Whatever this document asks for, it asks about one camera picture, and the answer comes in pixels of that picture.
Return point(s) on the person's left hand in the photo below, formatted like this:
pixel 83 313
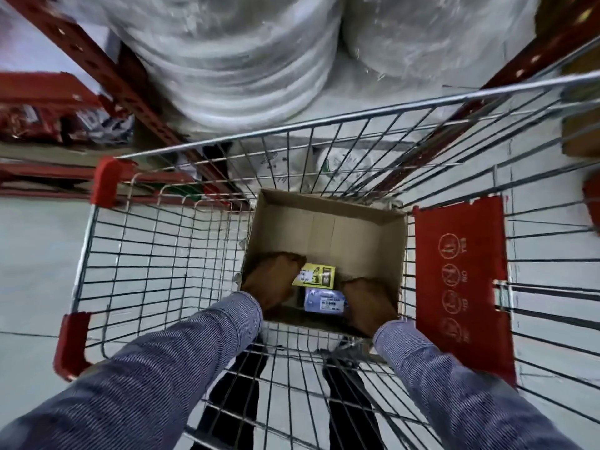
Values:
pixel 272 283

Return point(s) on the person's right hand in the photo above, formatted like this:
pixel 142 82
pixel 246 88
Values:
pixel 368 306

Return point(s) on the person's right fingers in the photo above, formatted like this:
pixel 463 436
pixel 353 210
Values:
pixel 363 284

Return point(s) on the person's left fingers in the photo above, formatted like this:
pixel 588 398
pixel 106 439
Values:
pixel 283 261

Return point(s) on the person's left forearm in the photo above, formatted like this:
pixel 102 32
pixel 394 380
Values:
pixel 140 384

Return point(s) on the person's right forearm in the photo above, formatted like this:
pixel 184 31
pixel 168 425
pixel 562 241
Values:
pixel 454 393

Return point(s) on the yellow product packet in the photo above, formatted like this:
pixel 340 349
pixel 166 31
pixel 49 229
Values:
pixel 315 276

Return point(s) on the blue product packet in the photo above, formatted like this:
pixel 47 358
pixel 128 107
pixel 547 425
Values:
pixel 322 300

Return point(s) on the open brown cardboard box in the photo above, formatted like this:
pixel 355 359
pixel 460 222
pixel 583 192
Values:
pixel 328 229

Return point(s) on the red plastic cart seat flap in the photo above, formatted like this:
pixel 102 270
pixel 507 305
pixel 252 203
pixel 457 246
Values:
pixel 459 276

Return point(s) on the white printed sack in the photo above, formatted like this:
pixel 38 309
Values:
pixel 356 171
pixel 262 163

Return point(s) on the person's right leg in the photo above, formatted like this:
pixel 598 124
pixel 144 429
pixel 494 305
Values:
pixel 351 403

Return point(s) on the person's leg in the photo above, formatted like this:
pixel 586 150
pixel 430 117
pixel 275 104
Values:
pixel 351 403
pixel 234 398

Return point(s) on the person's left leg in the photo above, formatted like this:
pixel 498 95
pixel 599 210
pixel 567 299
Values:
pixel 234 398

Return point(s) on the red cart corner bumper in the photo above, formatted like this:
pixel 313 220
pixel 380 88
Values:
pixel 107 180
pixel 70 346

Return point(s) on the large plastic-wrapped white roll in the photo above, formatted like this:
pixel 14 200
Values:
pixel 225 56
pixel 431 32

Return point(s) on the red metal shelf beam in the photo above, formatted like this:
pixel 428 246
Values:
pixel 42 88
pixel 70 175

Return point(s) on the red round object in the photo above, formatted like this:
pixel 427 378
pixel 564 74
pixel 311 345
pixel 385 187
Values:
pixel 592 199

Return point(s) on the brown cardboard carton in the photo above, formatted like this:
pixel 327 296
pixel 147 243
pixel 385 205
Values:
pixel 581 121

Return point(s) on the red metal rack upright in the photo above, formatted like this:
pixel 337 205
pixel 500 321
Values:
pixel 529 56
pixel 93 56

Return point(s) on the row of red packets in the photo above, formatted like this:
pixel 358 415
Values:
pixel 26 122

